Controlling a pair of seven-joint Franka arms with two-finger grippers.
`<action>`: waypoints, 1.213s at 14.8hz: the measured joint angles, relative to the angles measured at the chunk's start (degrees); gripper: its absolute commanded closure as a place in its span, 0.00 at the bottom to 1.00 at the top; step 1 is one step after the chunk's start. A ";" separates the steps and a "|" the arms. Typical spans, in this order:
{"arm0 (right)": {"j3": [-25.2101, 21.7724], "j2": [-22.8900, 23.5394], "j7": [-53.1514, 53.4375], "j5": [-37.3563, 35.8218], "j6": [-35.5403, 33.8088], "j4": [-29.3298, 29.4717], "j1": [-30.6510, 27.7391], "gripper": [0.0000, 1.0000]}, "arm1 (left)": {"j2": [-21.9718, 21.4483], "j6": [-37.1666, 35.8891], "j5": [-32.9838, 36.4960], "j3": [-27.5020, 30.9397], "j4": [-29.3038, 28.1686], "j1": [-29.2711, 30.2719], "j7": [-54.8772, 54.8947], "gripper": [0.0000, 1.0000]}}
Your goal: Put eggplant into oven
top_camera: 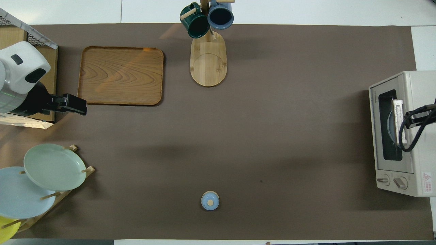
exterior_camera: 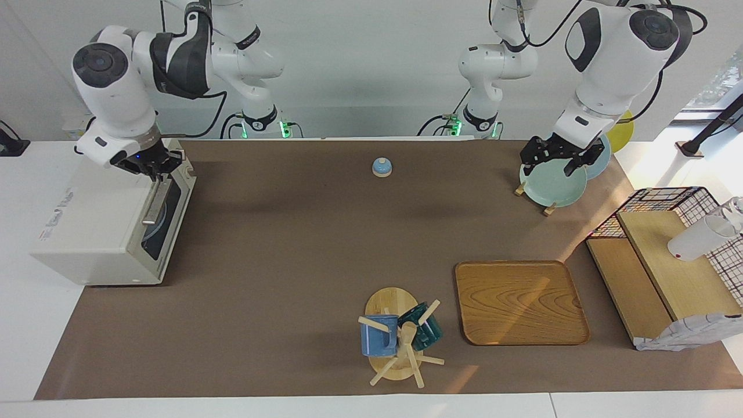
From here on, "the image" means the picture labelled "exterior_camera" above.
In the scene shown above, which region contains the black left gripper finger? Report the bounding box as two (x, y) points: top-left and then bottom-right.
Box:
(563, 142), (605, 178)
(520, 141), (546, 176)

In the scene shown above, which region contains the cream toaster oven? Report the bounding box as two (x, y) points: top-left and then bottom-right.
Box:
(30, 135), (198, 286)

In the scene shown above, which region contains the light blue racked plate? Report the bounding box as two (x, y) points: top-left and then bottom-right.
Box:
(582, 135), (612, 181)

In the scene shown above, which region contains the pale green racked plate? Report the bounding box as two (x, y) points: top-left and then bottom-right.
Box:
(519, 154), (588, 208)

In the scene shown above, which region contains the wooden plate rack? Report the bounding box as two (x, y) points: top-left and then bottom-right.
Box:
(514, 181), (558, 217)

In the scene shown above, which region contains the yellow racked plate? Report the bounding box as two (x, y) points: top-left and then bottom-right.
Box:
(607, 110), (635, 154)

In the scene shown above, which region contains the black stand with wooden foot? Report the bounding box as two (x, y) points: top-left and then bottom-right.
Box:
(676, 93), (743, 158)

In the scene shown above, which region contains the black clamp device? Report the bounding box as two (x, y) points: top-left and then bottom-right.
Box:
(0, 120), (31, 157)

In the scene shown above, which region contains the white plastic cup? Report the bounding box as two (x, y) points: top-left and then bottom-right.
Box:
(667, 212), (741, 262)

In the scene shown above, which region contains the wooden stepped shelf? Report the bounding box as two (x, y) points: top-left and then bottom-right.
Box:
(586, 210), (743, 349)

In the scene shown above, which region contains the square wooden tray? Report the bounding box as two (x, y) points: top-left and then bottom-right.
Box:
(455, 260), (591, 347)

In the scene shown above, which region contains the brown table mat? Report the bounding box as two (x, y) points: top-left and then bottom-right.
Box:
(34, 139), (743, 401)

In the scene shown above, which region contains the clear glass cup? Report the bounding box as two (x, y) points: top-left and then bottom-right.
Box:
(719, 196), (743, 233)

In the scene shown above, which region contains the white checked cloth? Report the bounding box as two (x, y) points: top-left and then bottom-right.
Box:
(634, 312), (743, 352)

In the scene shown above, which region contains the wooden mug tree stand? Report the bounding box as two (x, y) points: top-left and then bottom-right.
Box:
(358, 287), (446, 388)

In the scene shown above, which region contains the dark green ceramic mug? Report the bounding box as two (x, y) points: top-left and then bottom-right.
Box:
(398, 302), (444, 351)

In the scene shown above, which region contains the blue ceramic mug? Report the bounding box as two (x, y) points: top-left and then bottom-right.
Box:
(360, 315), (400, 357)

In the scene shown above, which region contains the black base cable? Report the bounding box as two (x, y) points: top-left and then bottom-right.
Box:
(417, 87), (474, 138)
(219, 112), (246, 140)

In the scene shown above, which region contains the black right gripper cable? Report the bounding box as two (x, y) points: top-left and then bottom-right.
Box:
(154, 90), (227, 140)

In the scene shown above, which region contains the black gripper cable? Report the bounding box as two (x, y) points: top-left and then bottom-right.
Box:
(154, 90), (227, 140)
(618, 64), (665, 124)

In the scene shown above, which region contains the black oven power cable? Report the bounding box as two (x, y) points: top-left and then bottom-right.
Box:
(74, 116), (96, 155)

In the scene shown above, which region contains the black wire basket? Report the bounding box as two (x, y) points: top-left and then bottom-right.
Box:
(586, 186), (743, 308)

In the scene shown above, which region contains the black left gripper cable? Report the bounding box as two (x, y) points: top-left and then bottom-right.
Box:
(618, 64), (665, 124)

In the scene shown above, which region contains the window with frame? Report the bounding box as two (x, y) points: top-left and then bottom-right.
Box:
(682, 49), (743, 114)

